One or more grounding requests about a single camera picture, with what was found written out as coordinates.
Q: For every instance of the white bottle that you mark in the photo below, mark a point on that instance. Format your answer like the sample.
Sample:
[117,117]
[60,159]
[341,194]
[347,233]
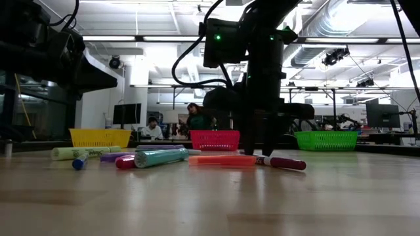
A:
[8,149]

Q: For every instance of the person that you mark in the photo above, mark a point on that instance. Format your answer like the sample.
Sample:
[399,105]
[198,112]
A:
[198,121]
[152,131]

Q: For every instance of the purple highlighter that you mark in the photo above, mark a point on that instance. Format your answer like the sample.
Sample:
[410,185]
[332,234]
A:
[157,147]
[110,157]

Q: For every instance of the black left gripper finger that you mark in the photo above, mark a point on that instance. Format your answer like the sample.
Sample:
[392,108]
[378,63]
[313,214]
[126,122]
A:
[95,80]

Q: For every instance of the black workstation frame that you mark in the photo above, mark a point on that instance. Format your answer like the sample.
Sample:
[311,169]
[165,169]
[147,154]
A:
[328,88]

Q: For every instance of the yellow plastic basket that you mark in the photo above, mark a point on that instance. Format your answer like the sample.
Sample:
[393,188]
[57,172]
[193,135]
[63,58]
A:
[98,137]

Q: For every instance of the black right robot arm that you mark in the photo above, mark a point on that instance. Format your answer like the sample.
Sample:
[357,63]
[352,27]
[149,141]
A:
[265,65]

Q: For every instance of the maroon capped white marker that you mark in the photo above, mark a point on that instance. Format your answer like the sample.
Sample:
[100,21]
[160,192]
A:
[285,163]

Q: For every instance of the green plastic basket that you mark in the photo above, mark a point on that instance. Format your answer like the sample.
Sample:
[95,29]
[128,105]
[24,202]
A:
[328,141]

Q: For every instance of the orange highlighter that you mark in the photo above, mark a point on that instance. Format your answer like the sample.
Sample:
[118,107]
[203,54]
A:
[223,160]

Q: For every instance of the red plastic basket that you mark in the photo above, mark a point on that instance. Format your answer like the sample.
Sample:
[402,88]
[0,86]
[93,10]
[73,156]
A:
[215,140]

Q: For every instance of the teal highlighter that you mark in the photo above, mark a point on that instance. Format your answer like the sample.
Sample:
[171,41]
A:
[160,157]

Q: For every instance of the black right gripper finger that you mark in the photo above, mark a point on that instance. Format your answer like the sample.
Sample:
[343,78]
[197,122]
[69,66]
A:
[250,134]
[270,137]

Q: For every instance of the black monitor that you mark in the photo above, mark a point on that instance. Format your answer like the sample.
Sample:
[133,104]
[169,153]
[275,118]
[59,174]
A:
[126,113]
[382,116]

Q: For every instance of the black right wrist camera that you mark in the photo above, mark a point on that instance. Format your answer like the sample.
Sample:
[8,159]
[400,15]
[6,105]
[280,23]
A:
[223,98]

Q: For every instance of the yellow pole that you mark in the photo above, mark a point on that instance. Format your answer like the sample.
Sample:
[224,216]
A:
[25,108]

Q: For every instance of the thin blue marker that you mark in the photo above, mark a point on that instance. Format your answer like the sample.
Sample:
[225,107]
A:
[78,163]

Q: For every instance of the black ceiling spotlight cluster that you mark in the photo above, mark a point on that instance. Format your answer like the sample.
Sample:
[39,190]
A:
[334,57]

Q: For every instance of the black ceiling camera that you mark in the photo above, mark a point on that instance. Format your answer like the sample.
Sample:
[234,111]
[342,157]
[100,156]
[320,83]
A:
[114,62]

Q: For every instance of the magenta capped marker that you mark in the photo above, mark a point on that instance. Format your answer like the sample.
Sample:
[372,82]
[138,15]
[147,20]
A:
[124,162]

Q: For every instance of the lit overhead frame crossbar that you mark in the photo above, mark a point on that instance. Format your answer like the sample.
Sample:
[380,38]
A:
[147,38]

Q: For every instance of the pale green highlighter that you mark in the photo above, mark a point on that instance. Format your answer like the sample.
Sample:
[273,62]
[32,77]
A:
[82,152]

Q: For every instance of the black table frame rail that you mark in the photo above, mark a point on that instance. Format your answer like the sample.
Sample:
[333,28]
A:
[164,142]

